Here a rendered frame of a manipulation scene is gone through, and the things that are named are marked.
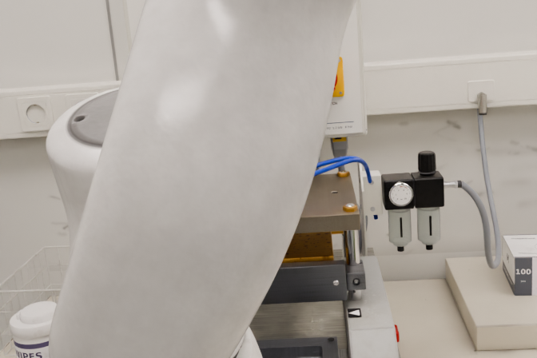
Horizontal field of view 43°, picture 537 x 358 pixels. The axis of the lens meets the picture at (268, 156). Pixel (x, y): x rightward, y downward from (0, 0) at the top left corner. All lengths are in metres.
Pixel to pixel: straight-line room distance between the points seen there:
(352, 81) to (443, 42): 0.47
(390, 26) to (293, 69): 1.13
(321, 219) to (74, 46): 0.83
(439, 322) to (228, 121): 1.11
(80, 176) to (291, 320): 0.66
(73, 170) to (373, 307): 0.55
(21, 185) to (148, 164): 1.34
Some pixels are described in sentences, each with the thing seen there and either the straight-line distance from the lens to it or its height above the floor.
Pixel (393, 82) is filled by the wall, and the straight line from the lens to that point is 1.36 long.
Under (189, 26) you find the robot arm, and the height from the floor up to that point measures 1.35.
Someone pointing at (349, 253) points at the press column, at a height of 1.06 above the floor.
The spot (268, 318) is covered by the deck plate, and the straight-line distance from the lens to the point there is 0.97.
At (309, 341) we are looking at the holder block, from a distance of 0.77.
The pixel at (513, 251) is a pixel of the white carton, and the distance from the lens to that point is 1.34.
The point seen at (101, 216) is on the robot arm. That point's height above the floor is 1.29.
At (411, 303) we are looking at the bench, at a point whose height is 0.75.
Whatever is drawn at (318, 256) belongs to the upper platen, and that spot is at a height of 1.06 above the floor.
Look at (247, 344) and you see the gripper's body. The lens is 0.44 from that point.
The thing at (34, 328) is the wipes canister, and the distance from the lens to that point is 1.16.
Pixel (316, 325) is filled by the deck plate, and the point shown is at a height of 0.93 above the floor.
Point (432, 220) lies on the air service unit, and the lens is 1.03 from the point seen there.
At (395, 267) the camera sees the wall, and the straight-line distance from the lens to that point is 1.51.
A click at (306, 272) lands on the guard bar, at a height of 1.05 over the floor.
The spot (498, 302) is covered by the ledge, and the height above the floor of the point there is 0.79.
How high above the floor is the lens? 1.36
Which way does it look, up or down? 13 degrees down
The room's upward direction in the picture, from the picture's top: 5 degrees counter-clockwise
